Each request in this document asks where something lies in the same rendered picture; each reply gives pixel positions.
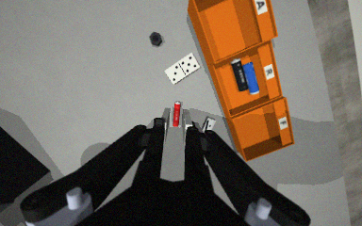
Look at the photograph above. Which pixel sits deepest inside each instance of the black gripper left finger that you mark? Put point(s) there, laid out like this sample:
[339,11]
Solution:
[75,196]

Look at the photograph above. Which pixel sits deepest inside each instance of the red battery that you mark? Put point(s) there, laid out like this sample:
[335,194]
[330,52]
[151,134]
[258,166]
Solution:
[176,113]

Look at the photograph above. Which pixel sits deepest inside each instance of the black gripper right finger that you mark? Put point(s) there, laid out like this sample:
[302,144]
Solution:
[256,202]

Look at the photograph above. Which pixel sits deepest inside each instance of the white domino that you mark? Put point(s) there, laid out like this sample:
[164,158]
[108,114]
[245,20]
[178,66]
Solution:
[182,68]

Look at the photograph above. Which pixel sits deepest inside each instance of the orange rack of three bins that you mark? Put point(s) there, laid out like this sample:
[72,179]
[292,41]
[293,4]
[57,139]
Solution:
[227,29]

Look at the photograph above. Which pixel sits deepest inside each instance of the black battery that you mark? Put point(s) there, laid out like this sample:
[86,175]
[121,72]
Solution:
[239,74]

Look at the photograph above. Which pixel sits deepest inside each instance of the dark grey hex nut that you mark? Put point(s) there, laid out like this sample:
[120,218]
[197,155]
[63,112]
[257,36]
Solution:
[155,38]

